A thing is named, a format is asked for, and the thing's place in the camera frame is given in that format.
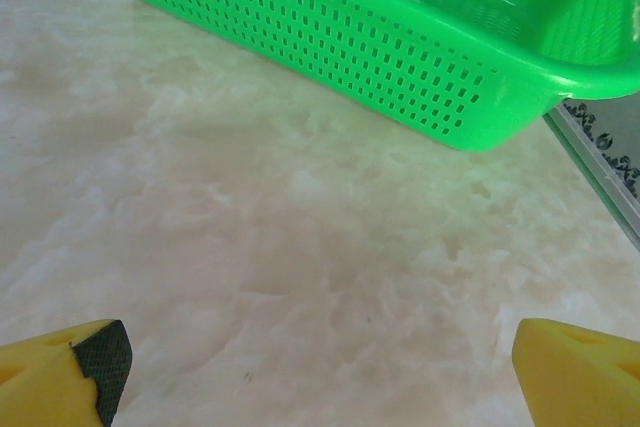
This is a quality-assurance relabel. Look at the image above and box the aluminium table edge rail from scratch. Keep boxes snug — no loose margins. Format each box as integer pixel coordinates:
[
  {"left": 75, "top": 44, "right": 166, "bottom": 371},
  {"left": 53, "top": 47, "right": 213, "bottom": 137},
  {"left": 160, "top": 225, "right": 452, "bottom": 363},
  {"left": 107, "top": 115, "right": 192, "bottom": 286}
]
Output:
[{"left": 542, "top": 96, "right": 640, "bottom": 254}]

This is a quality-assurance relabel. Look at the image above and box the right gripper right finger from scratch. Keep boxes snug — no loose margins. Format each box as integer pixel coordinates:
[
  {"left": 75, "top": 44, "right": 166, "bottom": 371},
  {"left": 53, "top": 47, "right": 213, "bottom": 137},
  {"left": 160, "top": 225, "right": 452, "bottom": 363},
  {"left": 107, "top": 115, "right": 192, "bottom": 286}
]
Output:
[{"left": 514, "top": 317, "right": 640, "bottom": 427}]

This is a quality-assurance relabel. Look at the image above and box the green plastic mesh basket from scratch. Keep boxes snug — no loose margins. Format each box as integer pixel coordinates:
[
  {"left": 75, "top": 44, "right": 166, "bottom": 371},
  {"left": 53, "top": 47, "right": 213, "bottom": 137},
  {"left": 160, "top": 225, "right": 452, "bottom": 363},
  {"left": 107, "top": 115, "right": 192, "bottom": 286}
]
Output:
[{"left": 108, "top": 0, "right": 640, "bottom": 153}]

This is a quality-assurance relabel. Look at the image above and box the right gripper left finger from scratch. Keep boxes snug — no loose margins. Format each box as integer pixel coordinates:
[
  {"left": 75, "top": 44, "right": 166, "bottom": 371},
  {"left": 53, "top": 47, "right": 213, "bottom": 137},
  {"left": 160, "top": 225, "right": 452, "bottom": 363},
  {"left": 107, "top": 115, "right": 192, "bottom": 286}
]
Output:
[{"left": 0, "top": 319, "right": 135, "bottom": 427}]

